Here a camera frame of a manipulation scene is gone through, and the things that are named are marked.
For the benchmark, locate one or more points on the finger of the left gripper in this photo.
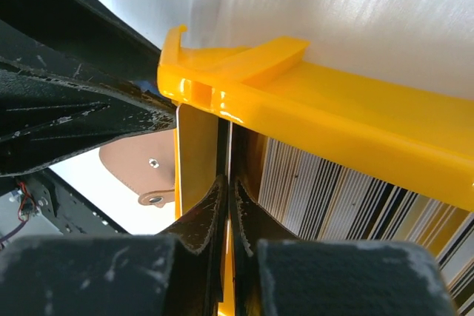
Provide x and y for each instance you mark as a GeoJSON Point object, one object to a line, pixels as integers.
{"type": "Point", "coordinates": [47, 117]}
{"type": "Point", "coordinates": [87, 31]}

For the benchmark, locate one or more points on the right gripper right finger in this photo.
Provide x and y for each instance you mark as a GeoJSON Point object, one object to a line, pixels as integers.
{"type": "Point", "coordinates": [277, 273]}

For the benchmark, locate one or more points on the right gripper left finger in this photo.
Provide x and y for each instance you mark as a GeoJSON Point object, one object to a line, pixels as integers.
{"type": "Point", "coordinates": [176, 272]}

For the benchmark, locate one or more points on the tan leather card holder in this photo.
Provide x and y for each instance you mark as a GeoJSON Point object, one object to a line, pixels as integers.
{"type": "Point", "coordinates": [145, 164]}

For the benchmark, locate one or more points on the gold credit card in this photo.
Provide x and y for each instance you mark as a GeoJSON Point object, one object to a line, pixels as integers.
{"type": "Point", "coordinates": [202, 141]}

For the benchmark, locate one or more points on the yellow plastic bin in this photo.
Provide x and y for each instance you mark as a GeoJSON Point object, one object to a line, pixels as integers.
{"type": "Point", "coordinates": [414, 139]}

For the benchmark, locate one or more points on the stack of striped cards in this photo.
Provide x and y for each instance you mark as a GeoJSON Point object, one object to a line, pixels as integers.
{"type": "Point", "coordinates": [317, 199]}

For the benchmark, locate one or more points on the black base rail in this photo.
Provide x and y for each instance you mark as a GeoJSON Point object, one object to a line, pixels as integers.
{"type": "Point", "coordinates": [42, 203]}

